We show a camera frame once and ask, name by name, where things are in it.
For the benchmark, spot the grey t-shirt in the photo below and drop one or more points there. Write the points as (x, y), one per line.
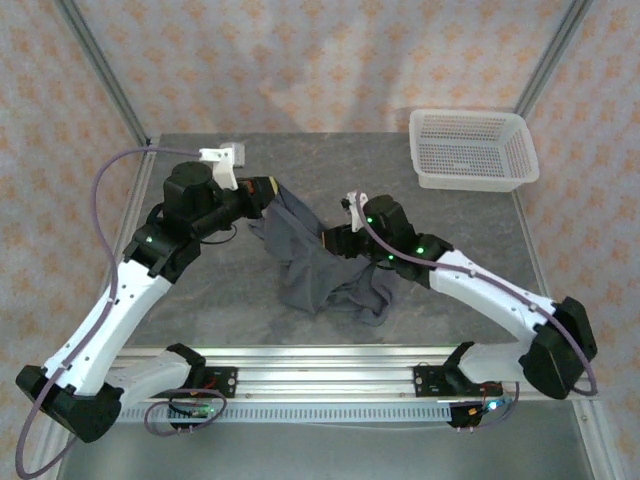
(310, 280)

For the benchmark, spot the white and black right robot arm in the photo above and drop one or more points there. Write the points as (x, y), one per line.
(490, 295)

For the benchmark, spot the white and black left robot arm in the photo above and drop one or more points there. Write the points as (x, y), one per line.
(115, 320)

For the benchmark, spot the white perforated plastic basket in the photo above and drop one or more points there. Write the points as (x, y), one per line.
(470, 150)

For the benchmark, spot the small circuit board with LED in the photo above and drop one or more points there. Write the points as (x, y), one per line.
(197, 411)
(487, 406)

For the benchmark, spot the aluminium corner post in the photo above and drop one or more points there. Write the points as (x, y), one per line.
(552, 55)
(105, 75)

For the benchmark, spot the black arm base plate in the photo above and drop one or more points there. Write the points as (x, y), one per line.
(427, 382)
(222, 382)

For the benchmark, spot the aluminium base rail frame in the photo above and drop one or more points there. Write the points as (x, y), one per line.
(325, 372)

